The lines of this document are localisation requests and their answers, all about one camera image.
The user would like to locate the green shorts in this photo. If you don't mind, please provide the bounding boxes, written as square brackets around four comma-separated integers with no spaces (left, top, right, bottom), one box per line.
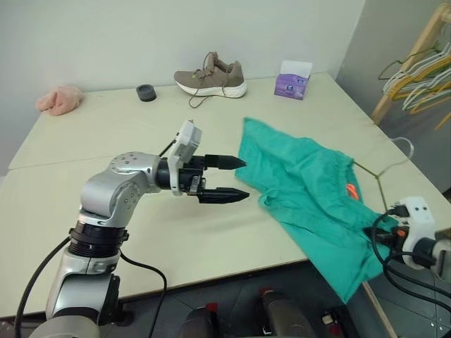
[235,116,400,305]

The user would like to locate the green wire hanger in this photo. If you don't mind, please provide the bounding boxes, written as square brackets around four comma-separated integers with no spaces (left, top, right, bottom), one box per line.
[378,41,442,82]

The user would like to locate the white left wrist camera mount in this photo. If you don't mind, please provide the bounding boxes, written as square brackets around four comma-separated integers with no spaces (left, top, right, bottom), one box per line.
[166,119,204,196]

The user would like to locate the olive wire hanger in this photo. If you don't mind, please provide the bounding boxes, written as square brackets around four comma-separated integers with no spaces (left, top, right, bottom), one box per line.
[352,136,415,213]

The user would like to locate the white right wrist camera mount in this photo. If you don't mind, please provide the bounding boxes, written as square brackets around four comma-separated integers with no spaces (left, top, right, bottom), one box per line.
[393,196,438,271]

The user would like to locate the taupe sneaker white sole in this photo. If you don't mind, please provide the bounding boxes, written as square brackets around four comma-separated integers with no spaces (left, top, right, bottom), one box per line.
[173,51,249,108]

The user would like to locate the pink fluffy cloth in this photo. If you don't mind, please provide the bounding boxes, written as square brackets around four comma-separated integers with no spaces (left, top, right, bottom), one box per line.
[35,84,85,117]

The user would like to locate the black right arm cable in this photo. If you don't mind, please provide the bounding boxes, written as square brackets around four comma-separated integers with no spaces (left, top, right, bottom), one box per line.
[371,204,451,311]

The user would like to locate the black round cap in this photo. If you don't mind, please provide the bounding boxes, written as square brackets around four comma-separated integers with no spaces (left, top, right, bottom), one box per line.
[135,84,157,104]

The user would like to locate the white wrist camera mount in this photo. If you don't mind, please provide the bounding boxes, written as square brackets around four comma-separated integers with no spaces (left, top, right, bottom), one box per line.
[166,119,204,196]
[393,196,438,271]

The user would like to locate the dark rounded shape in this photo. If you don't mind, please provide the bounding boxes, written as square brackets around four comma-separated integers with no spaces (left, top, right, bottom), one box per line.
[177,303,222,338]
[258,286,315,338]

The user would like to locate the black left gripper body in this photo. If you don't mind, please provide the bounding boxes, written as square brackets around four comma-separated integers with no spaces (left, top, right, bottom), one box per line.
[178,155,209,198]

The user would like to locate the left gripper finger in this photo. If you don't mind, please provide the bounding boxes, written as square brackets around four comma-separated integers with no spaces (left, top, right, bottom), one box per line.
[205,154,248,170]
[197,187,252,205]

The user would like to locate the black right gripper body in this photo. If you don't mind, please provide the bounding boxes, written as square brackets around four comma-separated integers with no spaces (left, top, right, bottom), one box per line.
[378,227,407,248]

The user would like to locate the purple tissue pack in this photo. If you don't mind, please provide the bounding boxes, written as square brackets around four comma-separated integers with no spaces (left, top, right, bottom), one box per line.
[273,59,314,102]

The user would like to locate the wooden hanger rack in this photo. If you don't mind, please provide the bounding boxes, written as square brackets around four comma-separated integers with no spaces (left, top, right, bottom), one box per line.
[371,2,451,126]

